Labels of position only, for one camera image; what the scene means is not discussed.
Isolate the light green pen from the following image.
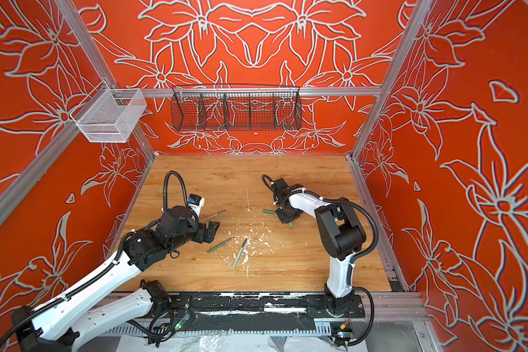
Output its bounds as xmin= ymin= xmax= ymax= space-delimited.
xmin=232 ymin=238 xmax=249 ymax=268

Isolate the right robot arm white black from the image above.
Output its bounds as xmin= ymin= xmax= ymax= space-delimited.
xmin=268 ymin=178 xmax=366 ymax=317

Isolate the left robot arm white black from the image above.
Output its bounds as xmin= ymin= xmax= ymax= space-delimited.
xmin=12 ymin=205 xmax=220 ymax=351

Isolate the dark green pen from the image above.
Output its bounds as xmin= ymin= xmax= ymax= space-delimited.
xmin=207 ymin=237 xmax=236 ymax=253

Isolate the beige pen near left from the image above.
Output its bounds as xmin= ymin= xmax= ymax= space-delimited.
xmin=199 ymin=210 xmax=226 ymax=223

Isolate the clear plastic bin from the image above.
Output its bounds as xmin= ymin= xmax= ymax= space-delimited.
xmin=70 ymin=88 xmax=147 ymax=143

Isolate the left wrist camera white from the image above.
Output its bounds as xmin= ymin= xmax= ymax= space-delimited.
xmin=188 ymin=194 xmax=205 ymax=215

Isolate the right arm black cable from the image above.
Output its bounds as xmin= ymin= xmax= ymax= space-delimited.
xmin=262 ymin=174 xmax=379 ymax=344

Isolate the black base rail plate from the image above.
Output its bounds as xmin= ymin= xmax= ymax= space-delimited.
xmin=171 ymin=292 xmax=366 ymax=318

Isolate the black wire mesh basket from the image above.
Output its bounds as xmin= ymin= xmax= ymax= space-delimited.
xmin=170 ymin=84 xmax=303 ymax=132

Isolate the aluminium frame rail back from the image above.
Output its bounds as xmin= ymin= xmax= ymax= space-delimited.
xmin=114 ymin=86 xmax=383 ymax=100

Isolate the aluminium frame rail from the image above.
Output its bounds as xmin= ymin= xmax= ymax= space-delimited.
xmin=0 ymin=123 xmax=81 ymax=227
xmin=114 ymin=86 xmax=383 ymax=100
xmin=351 ymin=0 xmax=433 ymax=161

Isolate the aluminium frame rail left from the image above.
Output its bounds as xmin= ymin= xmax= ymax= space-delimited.
xmin=0 ymin=123 xmax=81 ymax=227

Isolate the aluminium frame rail right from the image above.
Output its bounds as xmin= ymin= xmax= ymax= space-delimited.
xmin=351 ymin=0 xmax=433 ymax=161

